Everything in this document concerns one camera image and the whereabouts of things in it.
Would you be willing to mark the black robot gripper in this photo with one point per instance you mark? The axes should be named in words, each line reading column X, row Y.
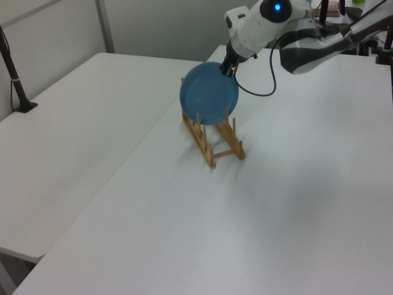
column 236, row 55

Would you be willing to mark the blue round plate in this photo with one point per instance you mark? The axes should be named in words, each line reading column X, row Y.
column 208, row 92

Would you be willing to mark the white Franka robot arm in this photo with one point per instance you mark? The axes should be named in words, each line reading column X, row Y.
column 307, row 52

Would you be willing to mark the wooden plate rack with pegs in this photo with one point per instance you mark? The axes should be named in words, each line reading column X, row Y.
column 205, row 144

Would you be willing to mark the thin black upright pole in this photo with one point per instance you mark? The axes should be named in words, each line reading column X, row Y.
column 323, row 12

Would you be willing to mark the black table clamp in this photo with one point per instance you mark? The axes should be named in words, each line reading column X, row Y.
column 385, row 56

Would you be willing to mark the black camera pole with base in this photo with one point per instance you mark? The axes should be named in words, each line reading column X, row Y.
column 15, row 83

